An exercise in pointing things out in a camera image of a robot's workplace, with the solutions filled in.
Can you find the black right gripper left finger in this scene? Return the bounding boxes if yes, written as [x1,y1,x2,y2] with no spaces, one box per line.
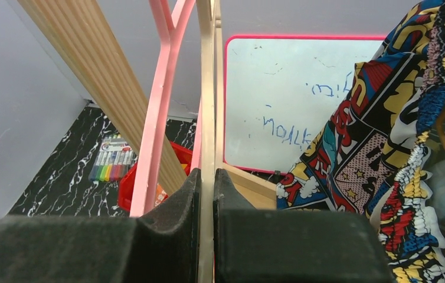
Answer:
[0,169,201,282]

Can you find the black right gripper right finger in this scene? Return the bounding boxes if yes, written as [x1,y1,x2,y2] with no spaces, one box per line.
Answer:
[213,169,394,282]

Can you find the pink hanger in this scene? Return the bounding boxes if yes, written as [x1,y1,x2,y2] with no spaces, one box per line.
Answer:
[130,1,195,218]

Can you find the beige wooden hanger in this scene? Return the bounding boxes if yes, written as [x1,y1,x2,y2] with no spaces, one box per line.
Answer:
[196,1,223,282]

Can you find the comic print shorts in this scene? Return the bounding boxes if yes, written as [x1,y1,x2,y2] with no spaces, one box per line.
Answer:
[276,1,445,282]

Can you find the orange card box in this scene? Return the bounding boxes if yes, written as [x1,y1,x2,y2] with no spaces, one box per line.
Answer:
[155,163,190,206]

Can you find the red plastic bin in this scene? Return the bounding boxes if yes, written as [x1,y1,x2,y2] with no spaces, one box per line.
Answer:
[117,141,193,211]

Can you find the marker pen pack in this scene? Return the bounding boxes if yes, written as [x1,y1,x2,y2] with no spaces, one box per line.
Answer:
[89,134,136,182]

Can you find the wooden clothes rack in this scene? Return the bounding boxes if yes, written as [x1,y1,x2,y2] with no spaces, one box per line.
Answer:
[20,1,276,209]

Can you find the whiteboard with pink frame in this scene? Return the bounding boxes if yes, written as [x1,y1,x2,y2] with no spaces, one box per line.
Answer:
[223,35,383,173]

